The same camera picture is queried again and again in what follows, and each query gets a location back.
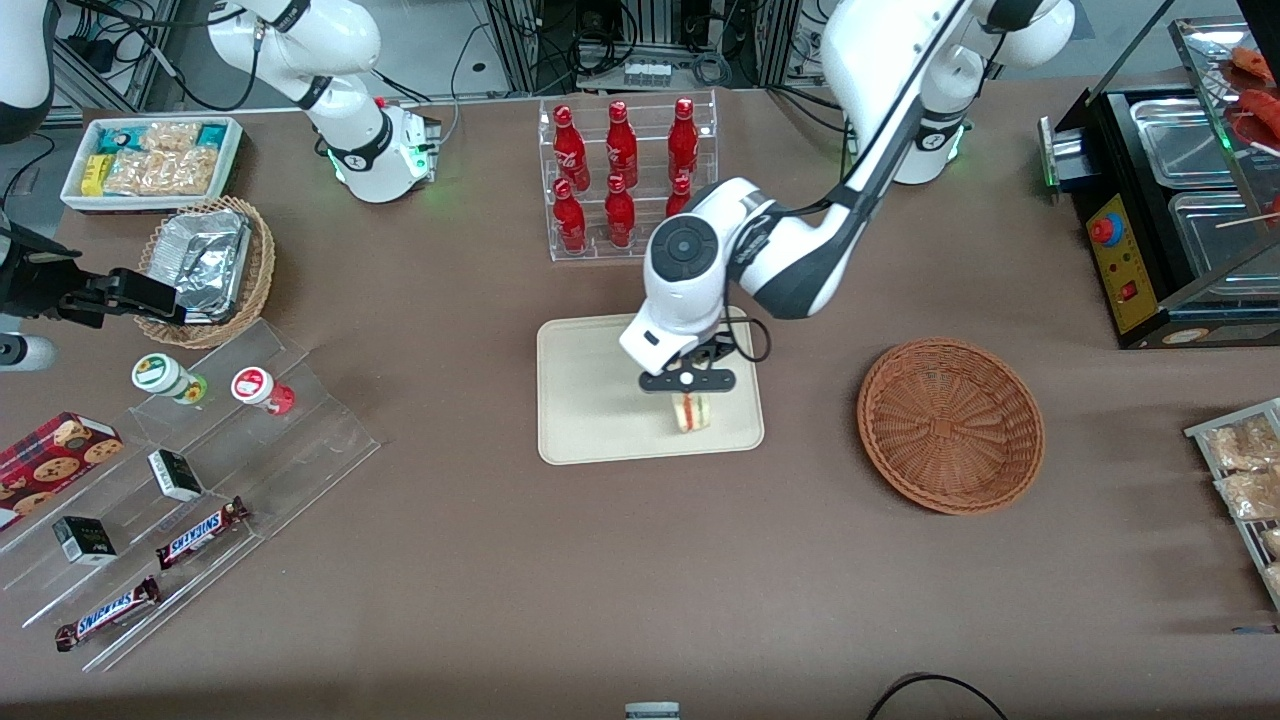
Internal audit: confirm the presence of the red white yogurt cup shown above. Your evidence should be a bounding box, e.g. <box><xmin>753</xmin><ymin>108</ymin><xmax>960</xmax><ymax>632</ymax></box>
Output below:
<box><xmin>231</xmin><ymin>367</ymin><xmax>297</xmax><ymax>417</ymax></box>

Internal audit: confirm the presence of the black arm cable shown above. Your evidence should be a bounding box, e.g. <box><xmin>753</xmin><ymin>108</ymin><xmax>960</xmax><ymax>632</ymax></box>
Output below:
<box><xmin>700</xmin><ymin>0</ymin><xmax>977</xmax><ymax>366</ymax></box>

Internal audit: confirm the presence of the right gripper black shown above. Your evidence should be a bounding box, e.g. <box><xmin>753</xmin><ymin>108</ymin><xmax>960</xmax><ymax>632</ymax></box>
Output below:
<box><xmin>0</xmin><ymin>225</ymin><xmax>189</xmax><ymax>329</ymax></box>

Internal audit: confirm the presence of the clear snack bag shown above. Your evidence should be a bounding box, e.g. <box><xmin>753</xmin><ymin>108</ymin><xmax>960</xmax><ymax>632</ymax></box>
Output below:
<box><xmin>140</xmin><ymin>122</ymin><xmax>202</xmax><ymax>152</ymax></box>
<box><xmin>105</xmin><ymin>148</ymin><xmax>218</xmax><ymax>197</ymax></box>

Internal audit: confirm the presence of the Snickers bar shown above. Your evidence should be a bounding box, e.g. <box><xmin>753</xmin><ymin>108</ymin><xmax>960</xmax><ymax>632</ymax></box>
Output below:
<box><xmin>55</xmin><ymin>577</ymin><xmax>162</xmax><ymax>653</ymax></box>
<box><xmin>155</xmin><ymin>497</ymin><xmax>250</xmax><ymax>572</ymax></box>

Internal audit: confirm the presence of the black looped cable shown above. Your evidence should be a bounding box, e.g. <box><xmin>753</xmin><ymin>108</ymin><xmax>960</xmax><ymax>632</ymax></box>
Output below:
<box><xmin>865</xmin><ymin>673</ymin><xmax>1011</xmax><ymax>720</ymax></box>

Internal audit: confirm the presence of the aluminium foil container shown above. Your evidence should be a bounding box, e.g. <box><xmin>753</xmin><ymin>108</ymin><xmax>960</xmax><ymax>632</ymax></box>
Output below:
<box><xmin>148</xmin><ymin>208</ymin><xmax>253</xmax><ymax>324</ymax></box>

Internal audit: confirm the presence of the red cookie box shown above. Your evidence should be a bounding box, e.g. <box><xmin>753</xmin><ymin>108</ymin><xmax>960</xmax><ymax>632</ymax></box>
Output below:
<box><xmin>0</xmin><ymin>412</ymin><xmax>127</xmax><ymax>532</ymax></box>

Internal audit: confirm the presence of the clear acrylic tiered stand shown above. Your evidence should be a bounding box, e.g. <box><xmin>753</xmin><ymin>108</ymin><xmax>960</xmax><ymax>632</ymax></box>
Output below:
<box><xmin>0</xmin><ymin>320</ymin><xmax>382</xmax><ymax>673</ymax></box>

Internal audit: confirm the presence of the black glass food warmer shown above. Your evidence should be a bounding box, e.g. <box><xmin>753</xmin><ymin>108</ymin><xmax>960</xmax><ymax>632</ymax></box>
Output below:
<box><xmin>1040</xmin><ymin>15</ymin><xmax>1280</xmax><ymax>351</ymax></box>

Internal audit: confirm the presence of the aluminium frame rack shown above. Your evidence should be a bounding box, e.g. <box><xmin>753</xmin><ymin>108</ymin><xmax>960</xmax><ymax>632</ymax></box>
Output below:
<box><xmin>482</xmin><ymin>0</ymin><xmax>836</xmax><ymax>93</ymax></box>

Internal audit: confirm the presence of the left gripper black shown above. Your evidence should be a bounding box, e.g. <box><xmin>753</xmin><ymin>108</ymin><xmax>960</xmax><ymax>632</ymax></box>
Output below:
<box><xmin>640</xmin><ymin>338</ymin><xmax>738</xmax><ymax>413</ymax></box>

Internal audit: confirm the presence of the steel warmer pan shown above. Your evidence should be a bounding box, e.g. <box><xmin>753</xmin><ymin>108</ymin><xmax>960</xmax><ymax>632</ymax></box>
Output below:
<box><xmin>1168</xmin><ymin>190</ymin><xmax>1280</xmax><ymax>283</ymax></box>
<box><xmin>1130</xmin><ymin>97</ymin><xmax>1238</xmax><ymax>189</ymax></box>

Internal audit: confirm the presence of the black hanging cable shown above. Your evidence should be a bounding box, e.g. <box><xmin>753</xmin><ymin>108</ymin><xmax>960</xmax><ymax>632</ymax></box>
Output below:
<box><xmin>60</xmin><ymin>0</ymin><xmax>306</xmax><ymax>113</ymax></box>

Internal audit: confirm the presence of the grey wire rack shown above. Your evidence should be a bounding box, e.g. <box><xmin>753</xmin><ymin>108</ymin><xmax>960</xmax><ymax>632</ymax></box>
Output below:
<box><xmin>1185</xmin><ymin>398</ymin><xmax>1280</xmax><ymax>611</ymax></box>

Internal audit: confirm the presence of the grey metal warmer drawer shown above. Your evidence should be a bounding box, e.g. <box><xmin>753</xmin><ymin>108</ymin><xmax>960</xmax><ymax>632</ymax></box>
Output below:
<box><xmin>1040</xmin><ymin>115</ymin><xmax>1091</xmax><ymax>193</ymax></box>

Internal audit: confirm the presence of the green white yogurt cup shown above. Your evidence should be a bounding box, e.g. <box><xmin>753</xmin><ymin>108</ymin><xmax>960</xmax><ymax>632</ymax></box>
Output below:
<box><xmin>132</xmin><ymin>353</ymin><xmax>209</xmax><ymax>406</ymax></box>

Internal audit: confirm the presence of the clear acrylic bottle rack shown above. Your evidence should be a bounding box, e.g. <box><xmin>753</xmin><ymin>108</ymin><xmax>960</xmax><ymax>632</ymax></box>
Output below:
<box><xmin>537</xmin><ymin>90</ymin><xmax>719</xmax><ymax>264</ymax></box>

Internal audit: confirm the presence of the white plastic bin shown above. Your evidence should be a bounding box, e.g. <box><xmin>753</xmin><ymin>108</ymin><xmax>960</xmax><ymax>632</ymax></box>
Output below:
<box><xmin>60</xmin><ymin>115</ymin><xmax>246</xmax><ymax>216</ymax></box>

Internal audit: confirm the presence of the cream plastic tray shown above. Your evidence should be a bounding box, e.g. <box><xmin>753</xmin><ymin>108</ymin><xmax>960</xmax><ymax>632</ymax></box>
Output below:
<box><xmin>537</xmin><ymin>308</ymin><xmax>766</xmax><ymax>467</ymax></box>

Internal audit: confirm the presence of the tan wicker basket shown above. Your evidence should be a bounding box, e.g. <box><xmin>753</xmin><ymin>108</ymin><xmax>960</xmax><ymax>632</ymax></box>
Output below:
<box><xmin>133</xmin><ymin>195</ymin><xmax>277</xmax><ymax>350</ymax></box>

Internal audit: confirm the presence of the brown round wicker basket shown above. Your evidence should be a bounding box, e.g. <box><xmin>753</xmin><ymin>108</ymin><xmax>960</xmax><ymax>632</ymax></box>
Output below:
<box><xmin>857</xmin><ymin>338</ymin><xmax>1046</xmax><ymax>516</ymax></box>

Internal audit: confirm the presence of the small black box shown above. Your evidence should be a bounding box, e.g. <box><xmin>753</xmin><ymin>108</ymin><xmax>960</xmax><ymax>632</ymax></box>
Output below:
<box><xmin>148</xmin><ymin>449</ymin><xmax>205</xmax><ymax>503</ymax></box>
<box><xmin>52</xmin><ymin>516</ymin><xmax>119</xmax><ymax>567</ymax></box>

